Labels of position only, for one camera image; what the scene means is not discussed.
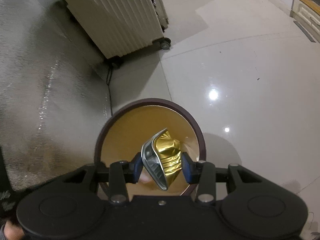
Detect crushed gold can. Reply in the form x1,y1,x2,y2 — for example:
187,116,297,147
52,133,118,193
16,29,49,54
140,128,182,191

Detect round brown trash bin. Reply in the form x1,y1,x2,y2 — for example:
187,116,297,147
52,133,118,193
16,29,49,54
94,98,207,197

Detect person's right hand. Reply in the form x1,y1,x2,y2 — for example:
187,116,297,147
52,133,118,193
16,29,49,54
1,220,25,240

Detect beige ribbed suitcase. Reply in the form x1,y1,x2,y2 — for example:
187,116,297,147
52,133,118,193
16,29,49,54
64,0,171,67

